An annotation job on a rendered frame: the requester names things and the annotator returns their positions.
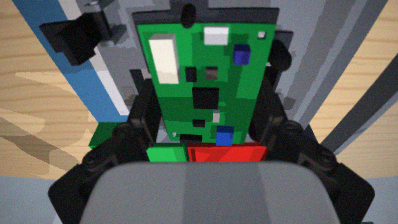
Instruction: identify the red open-top bin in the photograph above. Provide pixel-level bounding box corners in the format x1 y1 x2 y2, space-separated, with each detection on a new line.
187 142 268 162

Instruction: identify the green circuit board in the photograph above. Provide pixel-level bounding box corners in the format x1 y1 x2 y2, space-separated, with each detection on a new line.
137 22 276 146

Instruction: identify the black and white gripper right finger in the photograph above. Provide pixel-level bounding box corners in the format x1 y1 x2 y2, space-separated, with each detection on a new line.
252 76 375 224

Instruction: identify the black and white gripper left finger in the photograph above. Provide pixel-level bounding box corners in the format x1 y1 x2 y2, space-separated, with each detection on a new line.
48 78 162 224

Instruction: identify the green bin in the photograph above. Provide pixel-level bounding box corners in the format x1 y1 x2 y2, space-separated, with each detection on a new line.
88 122 190 162

